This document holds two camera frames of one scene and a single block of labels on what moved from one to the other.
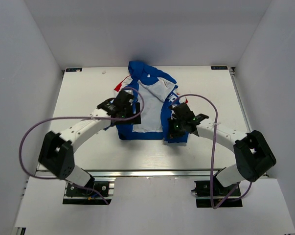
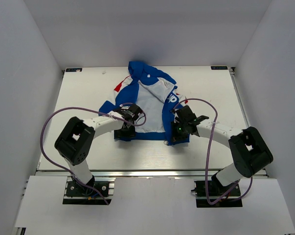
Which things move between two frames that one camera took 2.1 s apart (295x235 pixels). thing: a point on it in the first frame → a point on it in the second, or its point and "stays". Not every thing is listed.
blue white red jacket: [155, 92] stays
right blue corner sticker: [219, 67] stays
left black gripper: [135, 120] → [130, 133]
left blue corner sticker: [73, 69] stays
